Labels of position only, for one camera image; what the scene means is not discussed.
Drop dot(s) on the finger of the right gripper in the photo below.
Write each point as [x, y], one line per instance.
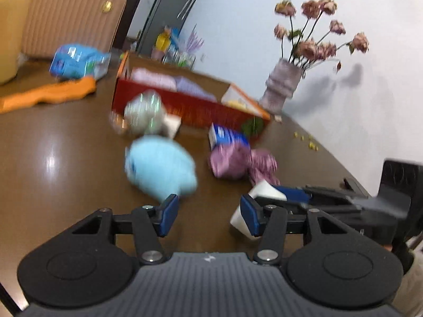
[297, 195]

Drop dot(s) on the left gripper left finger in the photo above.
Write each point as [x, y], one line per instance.
[149, 223]

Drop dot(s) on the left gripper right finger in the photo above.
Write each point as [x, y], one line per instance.
[272, 234]

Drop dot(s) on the white round sponge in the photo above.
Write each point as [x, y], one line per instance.
[246, 218]

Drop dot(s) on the light blue fluffy puff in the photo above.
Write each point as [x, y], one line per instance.
[160, 167]

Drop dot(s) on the pink satin scrunchie bow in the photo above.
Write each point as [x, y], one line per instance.
[236, 160]

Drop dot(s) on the small snack packet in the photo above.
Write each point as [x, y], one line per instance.
[118, 123]

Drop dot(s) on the white wedge sponge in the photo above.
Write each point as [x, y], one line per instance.
[171, 125]

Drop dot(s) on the clear bag of cotton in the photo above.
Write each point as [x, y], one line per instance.
[145, 113]

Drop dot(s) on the yellow white plush toy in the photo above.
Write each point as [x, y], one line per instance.
[239, 104]

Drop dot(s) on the purple knitted cloth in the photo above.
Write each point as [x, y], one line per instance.
[187, 87]

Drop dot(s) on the pink textured vase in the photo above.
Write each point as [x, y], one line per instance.
[280, 86]

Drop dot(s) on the orange cardboard box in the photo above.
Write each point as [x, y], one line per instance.
[193, 111]

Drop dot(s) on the dried pink flowers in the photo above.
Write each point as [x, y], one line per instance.
[313, 36]

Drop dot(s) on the blue wet wipes pack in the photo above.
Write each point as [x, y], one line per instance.
[76, 61]

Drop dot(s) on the pink ribbed suitcase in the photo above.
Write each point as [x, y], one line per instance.
[51, 24]

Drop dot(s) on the grey refrigerator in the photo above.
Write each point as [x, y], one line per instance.
[163, 13]

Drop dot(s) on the yellow thermos jug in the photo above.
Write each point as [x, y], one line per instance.
[13, 15]

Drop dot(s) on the wire storage rack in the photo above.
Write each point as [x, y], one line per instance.
[179, 58]

